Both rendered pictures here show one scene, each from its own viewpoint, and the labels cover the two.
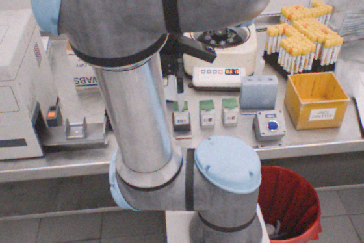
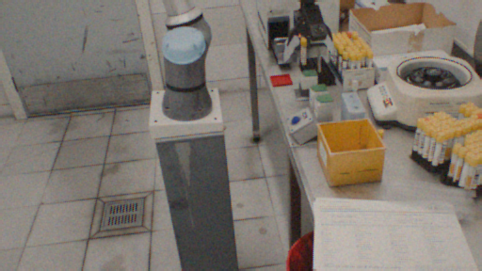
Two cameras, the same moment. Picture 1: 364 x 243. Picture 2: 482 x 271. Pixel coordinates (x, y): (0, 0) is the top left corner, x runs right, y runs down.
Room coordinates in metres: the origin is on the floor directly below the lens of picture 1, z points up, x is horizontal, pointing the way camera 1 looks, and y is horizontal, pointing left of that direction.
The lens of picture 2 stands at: (0.62, -1.32, 1.64)
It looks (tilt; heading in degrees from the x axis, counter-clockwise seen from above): 34 degrees down; 91
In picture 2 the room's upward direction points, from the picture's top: 5 degrees counter-clockwise
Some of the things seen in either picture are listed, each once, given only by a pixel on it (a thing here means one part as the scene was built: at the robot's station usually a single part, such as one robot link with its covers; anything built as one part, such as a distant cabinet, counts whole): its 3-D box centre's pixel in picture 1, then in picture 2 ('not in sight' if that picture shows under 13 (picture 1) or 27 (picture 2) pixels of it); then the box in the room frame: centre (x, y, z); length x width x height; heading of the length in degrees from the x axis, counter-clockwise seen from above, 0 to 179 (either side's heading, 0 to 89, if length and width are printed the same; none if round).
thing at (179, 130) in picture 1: (181, 123); (309, 90); (0.84, 0.01, 0.89); 0.09 x 0.05 x 0.04; 2
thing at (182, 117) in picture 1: (181, 115); (309, 83); (0.84, 0.01, 0.92); 0.05 x 0.04 x 0.06; 2
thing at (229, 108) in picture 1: (229, 112); (324, 107); (0.86, -0.13, 0.91); 0.05 x 0.04 x 0.07; 4
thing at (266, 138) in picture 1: (267, 121); (310, 125); (0.81, -0.23, 0.92); 0.13 x 0.07 x 0.08; 4
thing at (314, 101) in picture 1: (314, 101); (349, 151); (0.88, -0.37, 0.93); 0.13 x 0.13 x 0.10; 3
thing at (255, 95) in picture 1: (258, 93); (352, 118); (0.92, -0.22, 0.92); 0.10 x 0.07 x 0.10; 89
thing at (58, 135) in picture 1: (67, 131); (281, 44); (0.79, 0.31, 0.92); 0.21 x 0.07 x 0.05; 94
